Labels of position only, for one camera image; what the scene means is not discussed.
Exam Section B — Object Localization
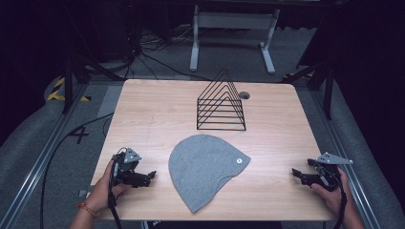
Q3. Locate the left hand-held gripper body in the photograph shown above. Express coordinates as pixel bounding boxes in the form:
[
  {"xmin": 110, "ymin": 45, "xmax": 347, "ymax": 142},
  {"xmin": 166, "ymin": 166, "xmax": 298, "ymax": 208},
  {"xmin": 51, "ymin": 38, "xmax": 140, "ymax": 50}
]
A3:
[{"xmin": 111, "ymin": 147, "xmax": 149, "ymax": 189}]

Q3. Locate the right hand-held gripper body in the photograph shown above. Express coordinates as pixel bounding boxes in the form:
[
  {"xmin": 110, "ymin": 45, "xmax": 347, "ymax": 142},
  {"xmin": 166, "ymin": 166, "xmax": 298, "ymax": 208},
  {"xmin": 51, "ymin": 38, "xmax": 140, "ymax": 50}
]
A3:
[{"xmin": 299, "ymin": 152, "xmax": 354, "ymax": 193}]

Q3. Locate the grey beanie hat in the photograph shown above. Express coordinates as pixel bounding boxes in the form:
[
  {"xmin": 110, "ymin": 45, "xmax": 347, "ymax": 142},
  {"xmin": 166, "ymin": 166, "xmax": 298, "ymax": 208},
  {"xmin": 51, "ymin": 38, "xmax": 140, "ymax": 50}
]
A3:
[{"xmin": 168, "ymin": 134, "xmax": 251, "ymax": 215}]

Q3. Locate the black wire file rack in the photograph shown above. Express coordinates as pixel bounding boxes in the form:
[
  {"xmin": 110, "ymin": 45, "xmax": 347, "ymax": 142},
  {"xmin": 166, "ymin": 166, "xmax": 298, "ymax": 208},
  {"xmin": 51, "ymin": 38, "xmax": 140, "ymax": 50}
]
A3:
[{"xmin": 196, "ymin": 68, "xmax": 247, "ymax": 132}]

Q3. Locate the person's right hand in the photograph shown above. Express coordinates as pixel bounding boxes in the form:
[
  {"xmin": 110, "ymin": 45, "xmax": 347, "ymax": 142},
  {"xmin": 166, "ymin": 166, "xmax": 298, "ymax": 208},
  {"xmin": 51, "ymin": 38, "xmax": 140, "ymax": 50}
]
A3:
[{"xmin": 310, "ymin": 167, "xmax": 352, "ymax": 219}]

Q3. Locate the person's left hand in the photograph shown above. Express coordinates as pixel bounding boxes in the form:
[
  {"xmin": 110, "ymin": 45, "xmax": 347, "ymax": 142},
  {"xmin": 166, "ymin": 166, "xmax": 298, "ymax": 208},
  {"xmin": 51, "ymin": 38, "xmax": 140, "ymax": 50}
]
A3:
[{"xmin": 84, "ymin": 159, "xmax": 132, "ymax": 215}]

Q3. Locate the black tripod stand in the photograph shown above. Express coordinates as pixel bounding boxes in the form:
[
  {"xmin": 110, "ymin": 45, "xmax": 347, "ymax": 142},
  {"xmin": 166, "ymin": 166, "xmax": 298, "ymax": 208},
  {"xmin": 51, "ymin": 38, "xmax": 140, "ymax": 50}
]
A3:
[
  {"xmin": 280, "ymin": 56, "xmax": 336, "ymax": 121},
  {"xmin": 61, "ymin": 47, "xmax": 125, "ymax": 115}
]

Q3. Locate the yellow black floor tape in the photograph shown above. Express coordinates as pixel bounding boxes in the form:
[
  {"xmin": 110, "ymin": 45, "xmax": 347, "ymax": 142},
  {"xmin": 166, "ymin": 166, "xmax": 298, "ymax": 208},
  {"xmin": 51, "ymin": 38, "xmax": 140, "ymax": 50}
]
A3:
[{"xmin": 46, "ymin": 76, "xmax": 93, "ymax": 103}]

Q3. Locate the aluminium floor rail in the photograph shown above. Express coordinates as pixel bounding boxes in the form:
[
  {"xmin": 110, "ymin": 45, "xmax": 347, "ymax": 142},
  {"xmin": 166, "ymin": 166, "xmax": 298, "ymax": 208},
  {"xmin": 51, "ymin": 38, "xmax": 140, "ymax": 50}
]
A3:
[
  {"xmin": 309, "ymin": 90, "xmax": 383, "ymax": 229},
  {"xmin": 0, "ymin": 83, "xmax": 91, "ymax": 229}
]

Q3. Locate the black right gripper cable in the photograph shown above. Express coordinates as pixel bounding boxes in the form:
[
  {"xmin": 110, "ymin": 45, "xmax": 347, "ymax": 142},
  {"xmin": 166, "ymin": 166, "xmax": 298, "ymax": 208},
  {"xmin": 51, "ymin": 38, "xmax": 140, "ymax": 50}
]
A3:
[{"xmin": 332, "ymin": 180, "xmax": 349, "ymax": 229}]

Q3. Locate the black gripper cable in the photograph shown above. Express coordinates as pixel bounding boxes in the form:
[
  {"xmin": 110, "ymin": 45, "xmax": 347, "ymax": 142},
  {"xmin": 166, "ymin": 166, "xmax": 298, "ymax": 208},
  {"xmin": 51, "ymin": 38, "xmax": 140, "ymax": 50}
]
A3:
[
  {"xmin": 332, "ymin": 180, "xmax": 349, "ymax": 229},
  {"xmin": 106, "ymin": 148, "xmax": 127, "ymax": 229}
]

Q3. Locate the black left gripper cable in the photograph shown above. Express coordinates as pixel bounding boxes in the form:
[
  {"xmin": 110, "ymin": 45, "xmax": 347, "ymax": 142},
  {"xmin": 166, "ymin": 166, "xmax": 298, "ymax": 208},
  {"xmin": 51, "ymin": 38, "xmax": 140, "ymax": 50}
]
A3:
[{"xmin": 106, "ymin": 148, "xmax": 127, "ymax": 229}]

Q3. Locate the red string bracelet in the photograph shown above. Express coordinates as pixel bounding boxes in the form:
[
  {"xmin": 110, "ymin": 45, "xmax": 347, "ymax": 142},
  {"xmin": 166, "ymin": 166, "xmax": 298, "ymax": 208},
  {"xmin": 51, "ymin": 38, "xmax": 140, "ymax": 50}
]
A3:
[{"xmin": 76, "ymin": 202, "xmax": 100, "ymax": 219}]

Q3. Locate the black floor cable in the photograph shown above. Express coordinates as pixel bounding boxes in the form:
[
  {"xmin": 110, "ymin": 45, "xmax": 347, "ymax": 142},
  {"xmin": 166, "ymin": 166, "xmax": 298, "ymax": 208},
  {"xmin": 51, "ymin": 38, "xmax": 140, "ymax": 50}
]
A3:
[{"xmin": 39, "ymin": 112, "xmax": 115, "ymax": 229}]

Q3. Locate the white metal table frame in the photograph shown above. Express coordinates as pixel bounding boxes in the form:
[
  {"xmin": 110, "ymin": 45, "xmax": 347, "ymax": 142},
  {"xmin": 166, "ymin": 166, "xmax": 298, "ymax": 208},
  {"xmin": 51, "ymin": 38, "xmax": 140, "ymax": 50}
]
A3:
[{"xmin": 189, "ymin": 5, "xmax": 281, "ymax": 75}]

